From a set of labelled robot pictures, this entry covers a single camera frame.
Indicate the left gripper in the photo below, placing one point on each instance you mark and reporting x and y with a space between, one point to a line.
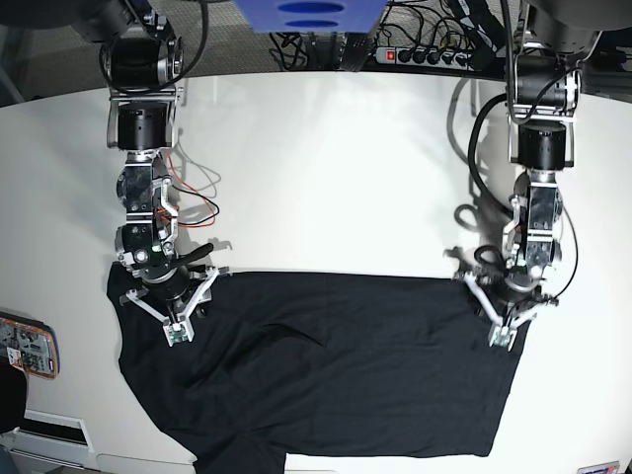
505 300

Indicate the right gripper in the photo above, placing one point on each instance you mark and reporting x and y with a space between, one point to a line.
174 299

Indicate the black T-shirt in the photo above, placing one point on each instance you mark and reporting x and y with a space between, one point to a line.
322 365

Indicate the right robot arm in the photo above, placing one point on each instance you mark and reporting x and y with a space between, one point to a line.
142 59

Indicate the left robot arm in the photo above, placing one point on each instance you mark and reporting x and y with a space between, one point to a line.
547 47

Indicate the orange clear parts box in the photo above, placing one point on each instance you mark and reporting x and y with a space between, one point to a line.
29 345

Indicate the small card at edge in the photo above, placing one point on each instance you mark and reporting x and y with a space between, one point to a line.
611 467

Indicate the black chair back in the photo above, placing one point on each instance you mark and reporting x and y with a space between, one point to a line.
13 397

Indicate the white power strip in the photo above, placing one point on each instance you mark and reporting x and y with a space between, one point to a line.
424 57

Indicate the blue plastic crate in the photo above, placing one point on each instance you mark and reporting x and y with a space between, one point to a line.
303 16

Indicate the black power adapter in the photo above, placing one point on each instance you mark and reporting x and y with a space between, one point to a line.
356 50

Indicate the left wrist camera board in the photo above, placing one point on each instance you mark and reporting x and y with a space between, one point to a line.
502 337

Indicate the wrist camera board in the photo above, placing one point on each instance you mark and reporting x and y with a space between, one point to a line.
502 337
176 335

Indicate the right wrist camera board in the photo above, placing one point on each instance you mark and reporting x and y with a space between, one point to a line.
176 335

